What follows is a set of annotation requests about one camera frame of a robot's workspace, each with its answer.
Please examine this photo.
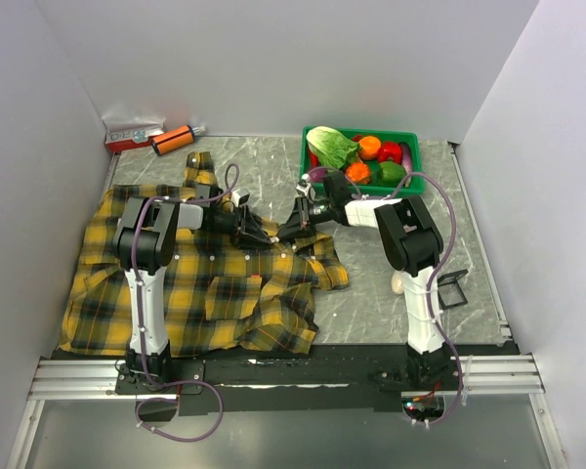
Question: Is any red bell pepper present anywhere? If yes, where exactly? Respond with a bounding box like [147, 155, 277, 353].
[377, 142, 402, 164]

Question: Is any orange carrot slice toy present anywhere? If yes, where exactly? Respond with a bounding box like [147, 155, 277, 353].
[345, 162, 372, 185]

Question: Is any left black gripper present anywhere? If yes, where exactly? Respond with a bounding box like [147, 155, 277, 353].
[213, 205, 271, 250]

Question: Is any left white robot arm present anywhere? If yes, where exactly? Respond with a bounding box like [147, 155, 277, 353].
[112, 183, 272, 393]

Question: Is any orange black cylinder tool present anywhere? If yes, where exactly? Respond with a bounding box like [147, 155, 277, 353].
[151, 125, 206, 156]

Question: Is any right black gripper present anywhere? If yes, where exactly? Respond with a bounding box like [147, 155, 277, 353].
[277, 194, 335, 240]

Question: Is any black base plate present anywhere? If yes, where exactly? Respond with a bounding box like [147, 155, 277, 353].
[115, 344, 460, 417]

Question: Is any red white cardboard box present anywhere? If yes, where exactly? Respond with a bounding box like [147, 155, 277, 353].
[104, 117, 165, 153]

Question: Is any orange fruit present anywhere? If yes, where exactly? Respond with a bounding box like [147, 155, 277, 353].
[358, 136, 382, 161]

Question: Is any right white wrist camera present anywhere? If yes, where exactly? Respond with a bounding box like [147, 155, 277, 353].
[296, 178, 315, 201]

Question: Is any napa cabbage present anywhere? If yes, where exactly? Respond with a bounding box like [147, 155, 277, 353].
[306, 126, 359, 170]

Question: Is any green bell pepper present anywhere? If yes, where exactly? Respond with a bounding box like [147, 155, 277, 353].
[373, 160, 407, 188]

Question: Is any black square frame near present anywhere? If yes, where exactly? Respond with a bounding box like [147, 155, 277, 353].
[438, 269, 469, 310]

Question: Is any yellow plaid shirt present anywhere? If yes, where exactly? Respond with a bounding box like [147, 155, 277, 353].
[58, 151, 349, 358]

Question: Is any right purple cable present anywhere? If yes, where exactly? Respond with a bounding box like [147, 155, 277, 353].
[304, 166, 465, 427]

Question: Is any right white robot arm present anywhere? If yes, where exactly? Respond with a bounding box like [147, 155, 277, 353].
[277, 172, 449, 390]

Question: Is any white daikon radish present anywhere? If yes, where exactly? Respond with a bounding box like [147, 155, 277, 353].
[391, 272, 404, 295]

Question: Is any purple eggplant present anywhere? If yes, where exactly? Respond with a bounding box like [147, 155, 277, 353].
[398, 143, 413, 174]

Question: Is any aluminium rail frame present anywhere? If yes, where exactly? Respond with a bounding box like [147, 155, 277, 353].
[26, 354, 546, 403]

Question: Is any purple onion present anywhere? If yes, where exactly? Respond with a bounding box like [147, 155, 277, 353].
[307, 166, 327, 184]

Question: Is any green plastic crate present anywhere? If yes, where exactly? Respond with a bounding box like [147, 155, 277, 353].
[301, 126, 425, 197]

